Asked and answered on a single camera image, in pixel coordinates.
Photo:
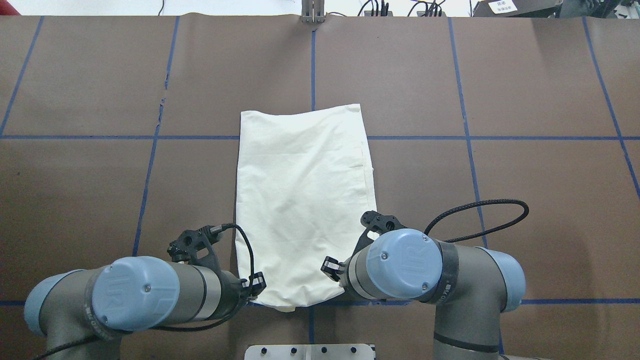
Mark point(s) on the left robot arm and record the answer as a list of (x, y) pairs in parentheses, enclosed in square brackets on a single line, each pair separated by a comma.
[(83, 314)]

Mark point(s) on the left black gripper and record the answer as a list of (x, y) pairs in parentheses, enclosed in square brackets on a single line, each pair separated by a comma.
[(232, 290)]

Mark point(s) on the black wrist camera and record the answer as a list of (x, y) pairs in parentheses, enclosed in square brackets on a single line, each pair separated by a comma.
[(195, 247), (375, 222)]

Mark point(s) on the cream long-sleeve cat shirt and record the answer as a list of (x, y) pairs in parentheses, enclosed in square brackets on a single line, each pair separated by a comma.
[(303, 182)]

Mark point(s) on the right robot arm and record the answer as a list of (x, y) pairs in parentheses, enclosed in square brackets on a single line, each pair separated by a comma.
[(470, 287)]

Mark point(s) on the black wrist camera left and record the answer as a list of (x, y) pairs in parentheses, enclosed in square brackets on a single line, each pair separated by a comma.
[(195, 247)]

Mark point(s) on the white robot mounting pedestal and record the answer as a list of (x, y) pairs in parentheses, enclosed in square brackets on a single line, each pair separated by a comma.
[(340, 351)]

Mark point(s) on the aluminium frame post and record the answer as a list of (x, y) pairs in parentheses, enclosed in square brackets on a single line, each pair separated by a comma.
[(313, 11)]

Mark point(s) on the black box on desk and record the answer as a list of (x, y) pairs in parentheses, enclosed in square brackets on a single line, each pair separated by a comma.
[(516, 8)]

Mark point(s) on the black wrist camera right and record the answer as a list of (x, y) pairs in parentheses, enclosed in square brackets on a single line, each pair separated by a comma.
[(375, 222)]

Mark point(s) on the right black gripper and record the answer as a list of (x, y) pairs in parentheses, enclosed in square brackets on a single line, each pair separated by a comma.
[(331, 265)]

